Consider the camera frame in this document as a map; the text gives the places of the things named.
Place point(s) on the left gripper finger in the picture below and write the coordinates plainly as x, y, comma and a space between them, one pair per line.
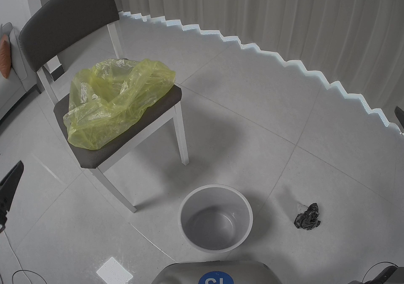
11, 186

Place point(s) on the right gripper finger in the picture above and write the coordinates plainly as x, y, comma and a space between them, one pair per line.
400, 118

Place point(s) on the black plastic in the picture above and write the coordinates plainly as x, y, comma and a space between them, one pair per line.
307, 218

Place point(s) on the yellow plastic bag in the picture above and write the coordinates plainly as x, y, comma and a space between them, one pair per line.
120, 102

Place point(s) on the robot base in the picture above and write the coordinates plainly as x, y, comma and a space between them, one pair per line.
189, 275

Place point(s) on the white trash bin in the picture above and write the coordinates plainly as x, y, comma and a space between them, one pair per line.
214, 222

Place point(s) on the pale grey sofa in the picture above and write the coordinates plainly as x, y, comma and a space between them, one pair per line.
12, 87

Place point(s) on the orange cushion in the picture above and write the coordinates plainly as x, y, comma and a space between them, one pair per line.
3, 58

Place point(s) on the white curtain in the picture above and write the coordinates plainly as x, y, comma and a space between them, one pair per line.
284, 8

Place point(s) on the grey cushioned white chair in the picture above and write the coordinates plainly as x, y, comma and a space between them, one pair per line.
63, 20

